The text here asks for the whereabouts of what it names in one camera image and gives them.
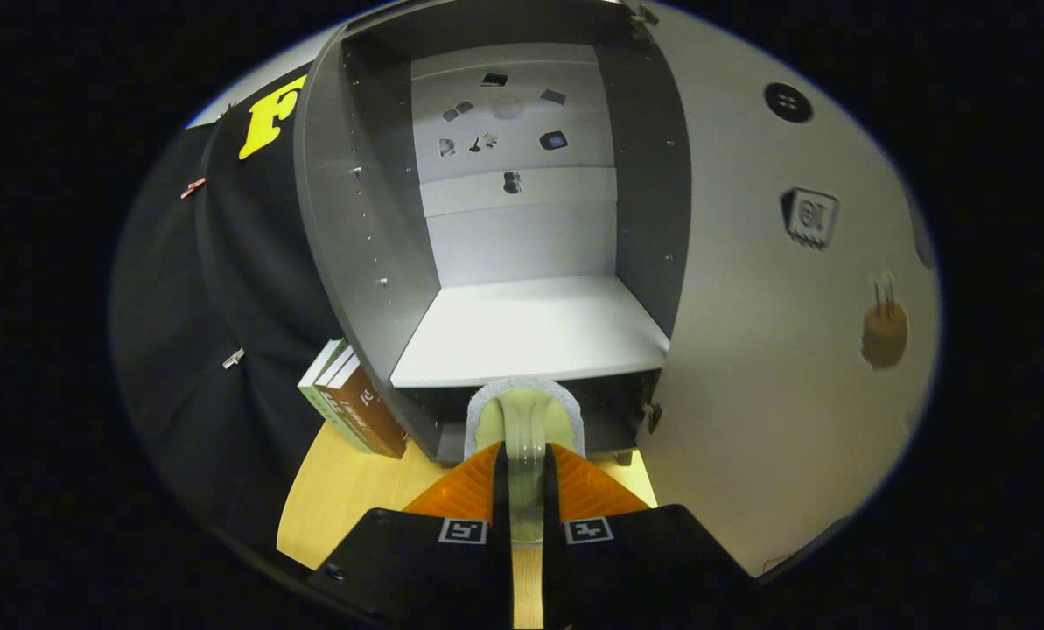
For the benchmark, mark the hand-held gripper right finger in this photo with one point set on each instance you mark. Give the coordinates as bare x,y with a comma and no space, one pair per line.
552,560

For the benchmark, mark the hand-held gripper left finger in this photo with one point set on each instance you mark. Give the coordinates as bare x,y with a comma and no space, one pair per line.
501,560

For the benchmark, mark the pale green slipper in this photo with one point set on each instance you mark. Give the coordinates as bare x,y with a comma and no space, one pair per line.
526,420

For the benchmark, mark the beige cabinet door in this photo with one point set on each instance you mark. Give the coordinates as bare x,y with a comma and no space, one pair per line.
749,350

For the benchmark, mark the brown book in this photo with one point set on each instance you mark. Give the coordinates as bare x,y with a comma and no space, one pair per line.
368,411

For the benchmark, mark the white cabinet shelf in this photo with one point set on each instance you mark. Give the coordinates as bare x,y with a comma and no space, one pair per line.
530,332

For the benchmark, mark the small white clip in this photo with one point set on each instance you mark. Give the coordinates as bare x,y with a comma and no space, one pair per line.
233,358

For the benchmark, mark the grey cabinet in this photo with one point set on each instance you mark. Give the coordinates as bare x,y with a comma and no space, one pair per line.
346,245

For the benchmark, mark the black backdrop cloth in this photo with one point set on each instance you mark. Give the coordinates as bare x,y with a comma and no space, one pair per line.
189,332

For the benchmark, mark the small red clip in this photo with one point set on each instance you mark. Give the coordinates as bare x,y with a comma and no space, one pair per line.
193,187

